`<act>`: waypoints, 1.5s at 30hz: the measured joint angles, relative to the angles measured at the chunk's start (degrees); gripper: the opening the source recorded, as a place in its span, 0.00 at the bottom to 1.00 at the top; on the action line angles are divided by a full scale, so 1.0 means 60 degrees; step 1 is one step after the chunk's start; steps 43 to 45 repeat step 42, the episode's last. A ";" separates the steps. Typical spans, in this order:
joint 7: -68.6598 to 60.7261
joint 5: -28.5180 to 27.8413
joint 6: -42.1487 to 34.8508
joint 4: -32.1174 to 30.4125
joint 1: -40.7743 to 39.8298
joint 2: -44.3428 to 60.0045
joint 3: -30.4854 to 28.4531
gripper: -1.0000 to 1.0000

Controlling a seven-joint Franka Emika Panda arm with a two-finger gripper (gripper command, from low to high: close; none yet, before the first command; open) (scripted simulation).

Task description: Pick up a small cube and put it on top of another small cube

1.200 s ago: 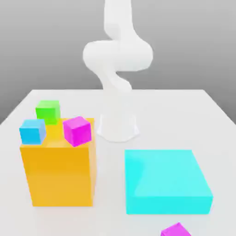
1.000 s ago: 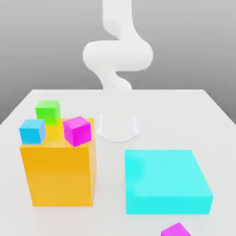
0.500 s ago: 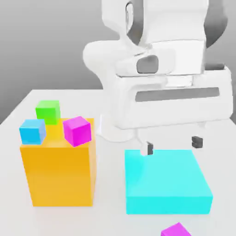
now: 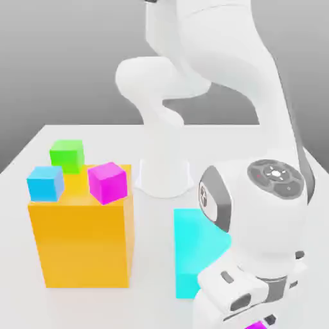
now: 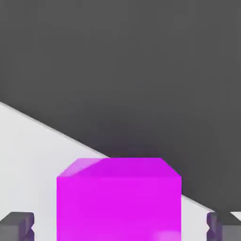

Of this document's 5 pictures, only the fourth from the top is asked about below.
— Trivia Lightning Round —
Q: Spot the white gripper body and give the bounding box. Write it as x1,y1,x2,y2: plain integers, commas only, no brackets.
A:
191,289,278,329

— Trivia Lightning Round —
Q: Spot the small blue cube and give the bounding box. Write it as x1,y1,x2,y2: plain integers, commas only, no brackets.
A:
26,166,66,203

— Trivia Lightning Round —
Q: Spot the small green cube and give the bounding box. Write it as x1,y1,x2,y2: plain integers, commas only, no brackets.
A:
49,139,85,175

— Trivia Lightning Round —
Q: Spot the large cyan box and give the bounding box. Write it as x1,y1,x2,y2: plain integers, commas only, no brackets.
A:
173,208,233,301

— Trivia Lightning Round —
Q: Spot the large orange box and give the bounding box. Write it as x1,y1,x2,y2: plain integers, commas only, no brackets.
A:
27,164,135,289

